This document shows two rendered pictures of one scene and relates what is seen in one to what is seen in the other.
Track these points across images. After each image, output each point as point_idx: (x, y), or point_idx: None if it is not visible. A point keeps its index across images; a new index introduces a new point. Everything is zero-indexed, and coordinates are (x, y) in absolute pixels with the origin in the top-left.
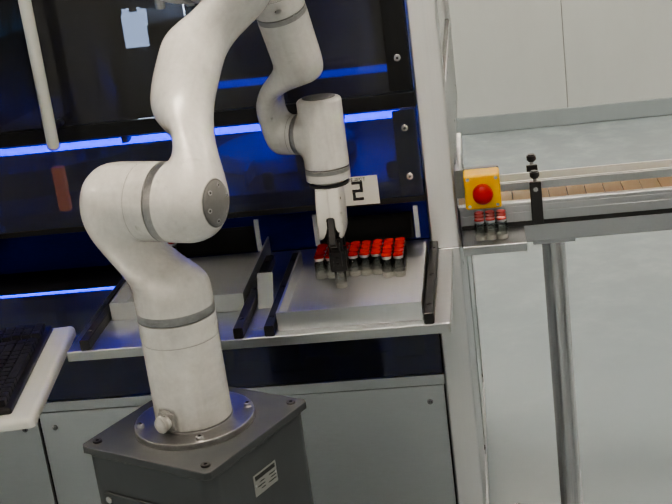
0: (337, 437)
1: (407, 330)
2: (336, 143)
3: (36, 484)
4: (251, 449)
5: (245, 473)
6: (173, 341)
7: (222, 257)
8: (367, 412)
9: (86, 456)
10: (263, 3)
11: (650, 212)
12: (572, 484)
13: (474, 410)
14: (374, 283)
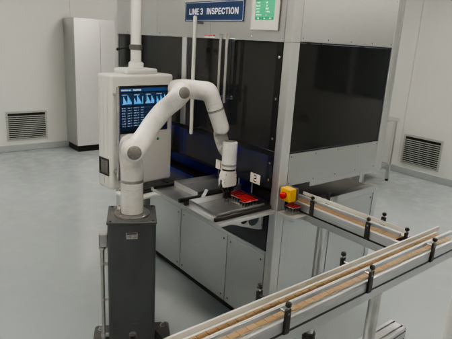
0: (237, 256)
1: (210, 220)
2: (228, 157)
3: (177, 229)
4: (126, 224)
5: (123, 230)
6: (122, 186)
7: None
8: (245, 253)
9: (187, 227)
10: (179, 103)
11: (346, 230)
12: None
13: (270, 270)
14: (234, 207)
